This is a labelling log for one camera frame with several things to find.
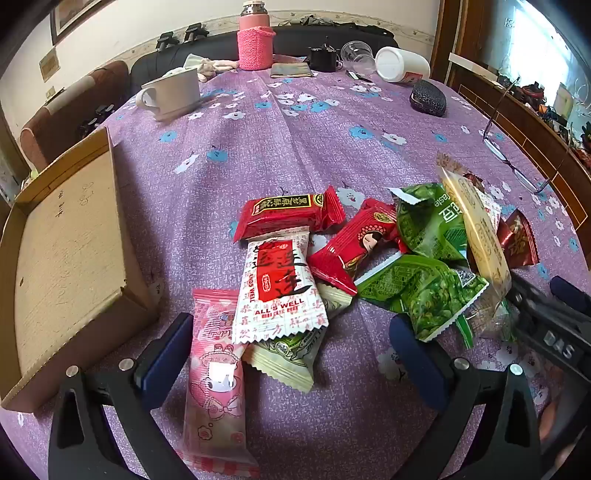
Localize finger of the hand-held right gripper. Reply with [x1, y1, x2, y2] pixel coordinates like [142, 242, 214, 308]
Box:
[551, 276, 591, 315]
[507, 276, 561, 320]

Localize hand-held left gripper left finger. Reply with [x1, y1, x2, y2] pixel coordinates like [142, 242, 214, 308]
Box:
[48, 313, 195, 480]

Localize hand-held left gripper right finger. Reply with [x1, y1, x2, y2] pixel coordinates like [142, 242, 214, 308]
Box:
[389, 315, 543, 480]

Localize pink cartoon snack packet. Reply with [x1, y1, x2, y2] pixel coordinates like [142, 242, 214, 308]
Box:
[178, 288, 260, 478]

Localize green pea snack packet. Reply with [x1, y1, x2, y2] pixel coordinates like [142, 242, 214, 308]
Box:
[355, 254, 490, 349]
[387, 182, 469, 264]

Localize clear yellow cake packet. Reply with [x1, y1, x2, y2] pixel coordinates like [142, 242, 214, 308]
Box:
[436, 166, 522, 342]

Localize pale green snack packet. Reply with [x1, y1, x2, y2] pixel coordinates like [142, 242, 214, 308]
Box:
[241, 281, 354, 394]

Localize red snack packet with figure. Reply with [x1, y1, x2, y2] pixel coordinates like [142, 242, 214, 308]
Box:
[307, 198, 407, 296]

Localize shallow cardboard box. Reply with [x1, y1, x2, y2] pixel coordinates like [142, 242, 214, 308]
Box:
[0, 127, 160, 413]

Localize white and red snack packet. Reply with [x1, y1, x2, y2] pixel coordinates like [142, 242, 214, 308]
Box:
[231, 227, 329, 344]

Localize eyeglasses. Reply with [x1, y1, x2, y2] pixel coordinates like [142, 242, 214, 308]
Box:
[482, 76, 555, 193]

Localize wooden cabinet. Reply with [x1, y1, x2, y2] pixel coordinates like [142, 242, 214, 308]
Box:
[431, 0, 591, 232]

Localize pile of colourful clutter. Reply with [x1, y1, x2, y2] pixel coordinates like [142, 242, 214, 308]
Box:
[512, 78, 591, 153]

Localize red snack packet yellow label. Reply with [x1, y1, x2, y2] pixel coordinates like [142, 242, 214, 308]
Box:
[232, 186, 346, 244]

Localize black glasses case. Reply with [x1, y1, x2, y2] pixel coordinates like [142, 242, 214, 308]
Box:
[409, 79, 448, 117]

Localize pale wooden board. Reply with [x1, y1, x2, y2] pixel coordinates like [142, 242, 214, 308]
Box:
[448, 52, 509, 88]

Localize purple floral tablecloth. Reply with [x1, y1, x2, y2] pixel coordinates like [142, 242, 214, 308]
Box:
[0, 69, 591, 480]

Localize small black device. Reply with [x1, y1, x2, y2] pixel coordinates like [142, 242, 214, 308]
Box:
[81, 102, 116, 137]

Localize bright window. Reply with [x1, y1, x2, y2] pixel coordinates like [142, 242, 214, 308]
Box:
[485, 0, 580, 93]

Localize white mug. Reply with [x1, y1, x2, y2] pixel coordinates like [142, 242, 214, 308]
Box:
[135, 69, 202, 121]

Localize white plastic jar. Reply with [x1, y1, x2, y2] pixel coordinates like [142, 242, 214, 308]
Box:
[375, 46, 431, 86]

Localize brown armchair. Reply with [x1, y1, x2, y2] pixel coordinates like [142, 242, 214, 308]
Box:
[21, 60, 130, 171]

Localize clear glass jar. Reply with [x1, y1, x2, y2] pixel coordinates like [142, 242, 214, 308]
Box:
[341, 41, 377, 75]

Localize small black pouch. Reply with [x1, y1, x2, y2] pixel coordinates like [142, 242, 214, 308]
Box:
[308, 44, 340, 73]

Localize black sofa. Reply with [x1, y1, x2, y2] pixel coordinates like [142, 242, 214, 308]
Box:
[130, 23, 400, 95]

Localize bottle with pink knit sleeve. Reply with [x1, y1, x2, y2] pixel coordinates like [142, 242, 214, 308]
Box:
[237, 0, 277, 71]

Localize small wall plaque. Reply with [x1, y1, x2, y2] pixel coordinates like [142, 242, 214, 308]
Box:
[39, 48, 60, 83]

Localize framed wall picture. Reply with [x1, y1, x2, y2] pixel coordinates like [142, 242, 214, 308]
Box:
[50, 0, 116, 46]

